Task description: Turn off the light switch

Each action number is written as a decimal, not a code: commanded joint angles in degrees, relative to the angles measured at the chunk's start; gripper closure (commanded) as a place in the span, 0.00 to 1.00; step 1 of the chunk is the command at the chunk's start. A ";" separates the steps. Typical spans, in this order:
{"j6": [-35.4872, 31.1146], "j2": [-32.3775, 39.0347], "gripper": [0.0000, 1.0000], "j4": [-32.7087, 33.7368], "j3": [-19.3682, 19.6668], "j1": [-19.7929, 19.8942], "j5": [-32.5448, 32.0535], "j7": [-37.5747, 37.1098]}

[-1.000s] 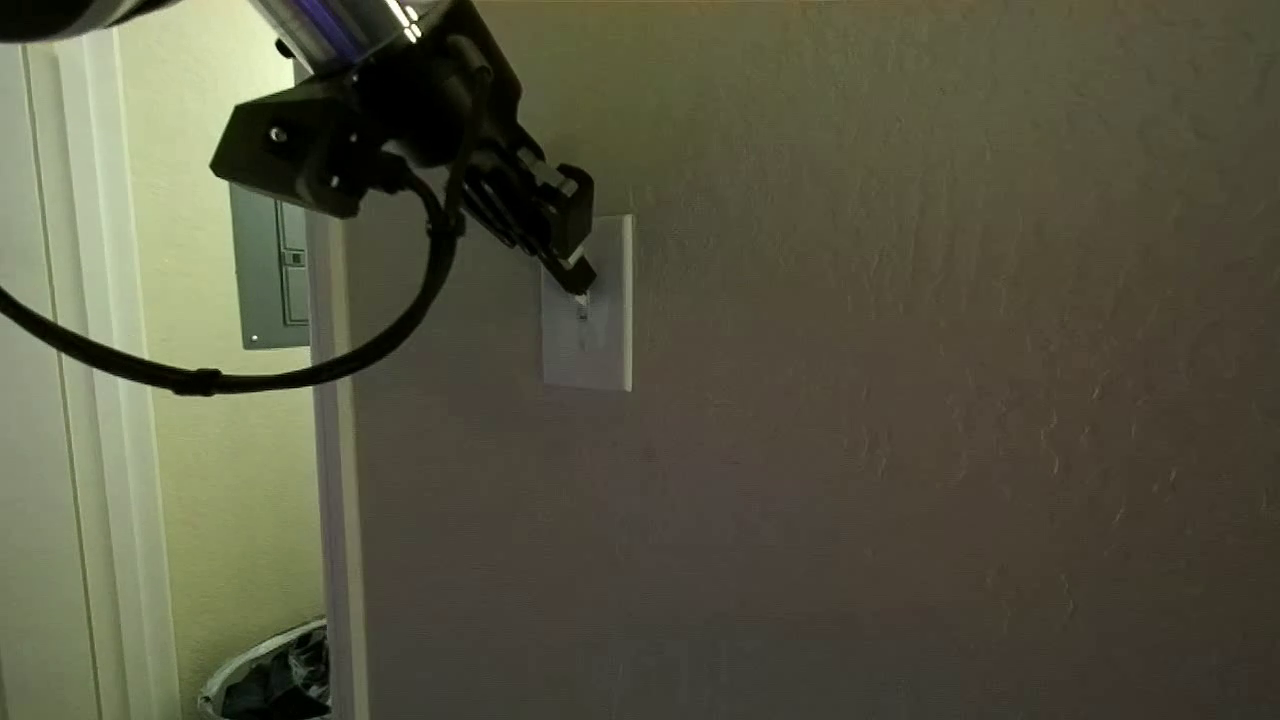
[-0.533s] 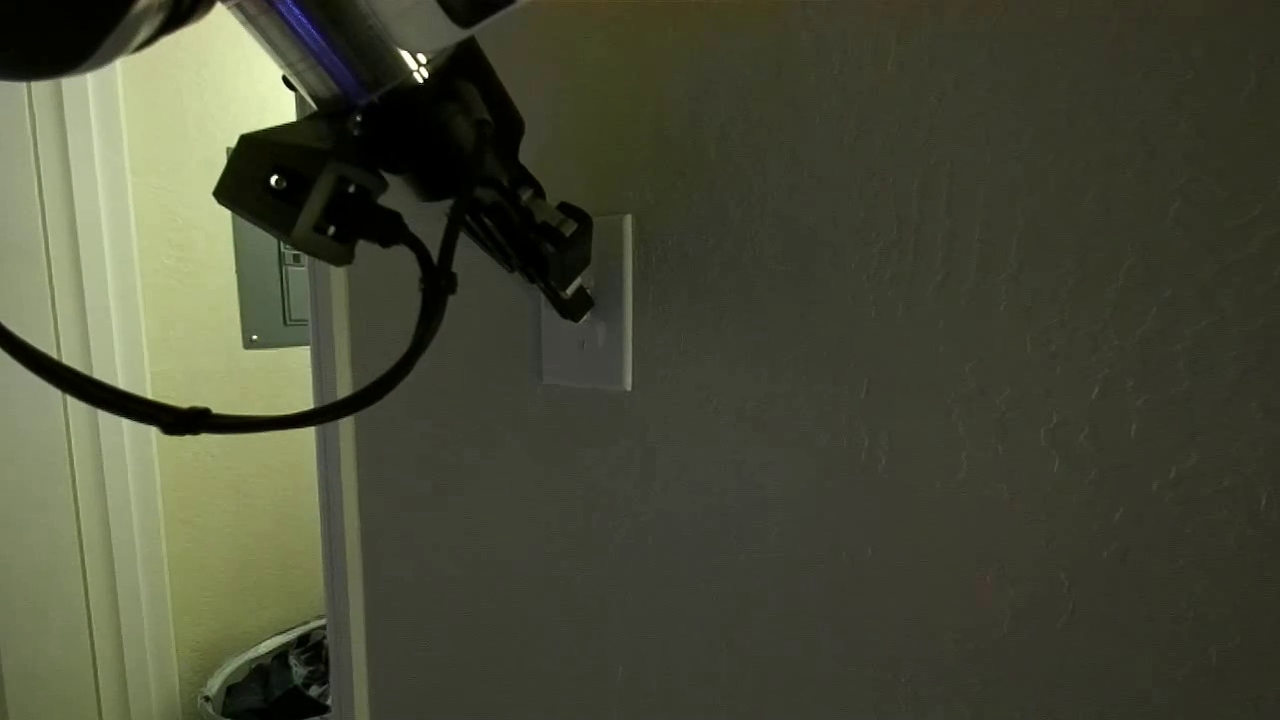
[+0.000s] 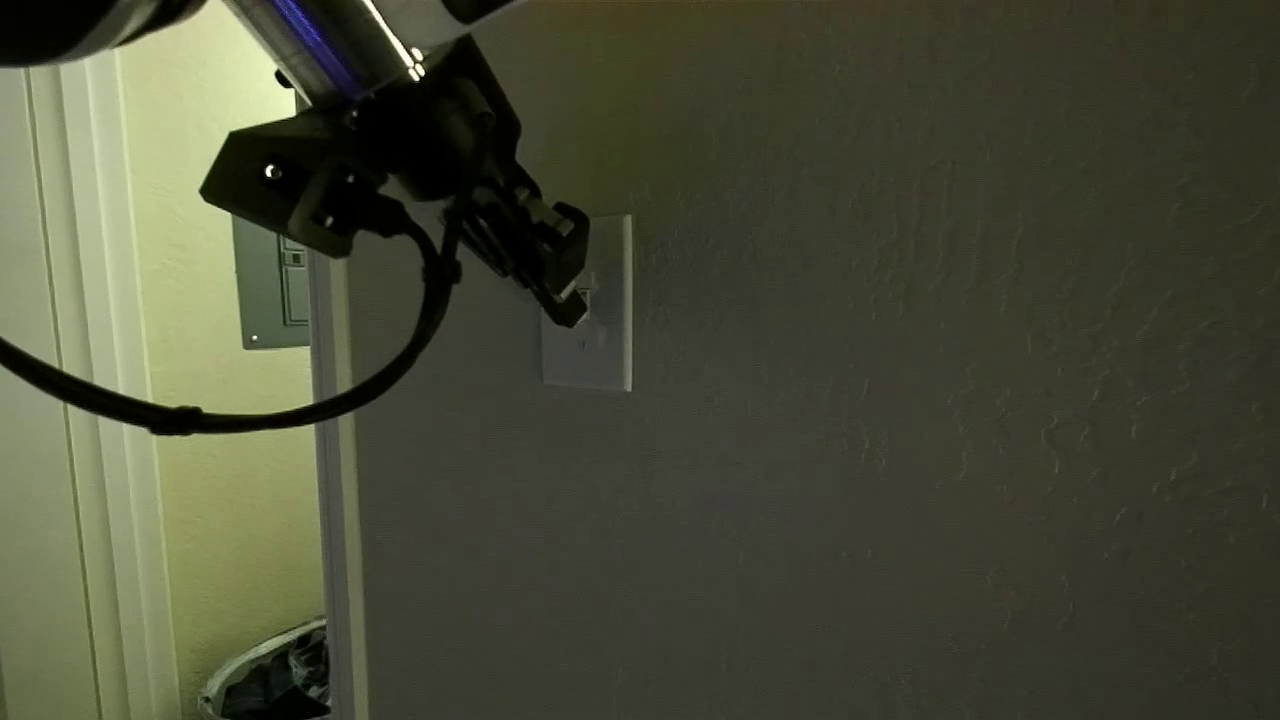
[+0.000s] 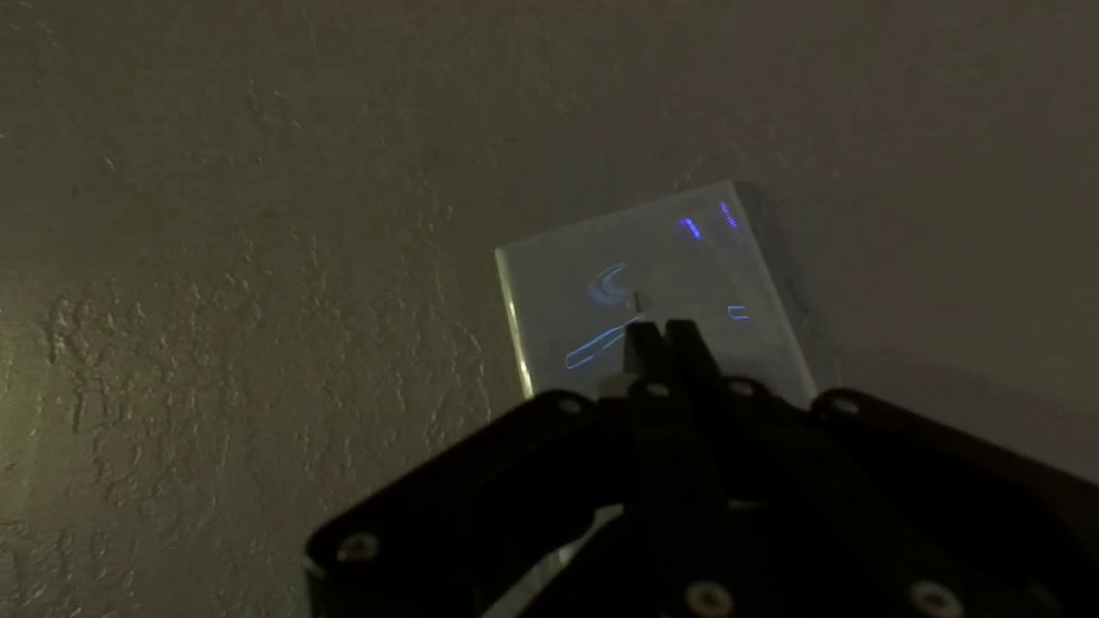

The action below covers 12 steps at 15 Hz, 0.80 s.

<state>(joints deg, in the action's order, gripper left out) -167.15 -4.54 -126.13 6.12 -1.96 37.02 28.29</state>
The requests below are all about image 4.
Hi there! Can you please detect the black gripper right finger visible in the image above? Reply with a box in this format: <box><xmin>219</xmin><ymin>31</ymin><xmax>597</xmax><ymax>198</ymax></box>
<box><xmin>663</xmin><ymin>316</ymin><xmax>1099</xmax><ymax>618</ymax></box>

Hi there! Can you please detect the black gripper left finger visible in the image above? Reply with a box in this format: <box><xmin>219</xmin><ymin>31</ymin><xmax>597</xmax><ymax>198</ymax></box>
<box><xmin>299</xmin><ymin>316</ymin><xmax>735</xmax><ymax>618</ymax></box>

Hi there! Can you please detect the white light switch plate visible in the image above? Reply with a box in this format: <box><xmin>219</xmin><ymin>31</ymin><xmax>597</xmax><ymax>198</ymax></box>
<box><xmin>492</xmin><ymin>179</ymin><xmax>820</xmax><ymax>409</ymax></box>

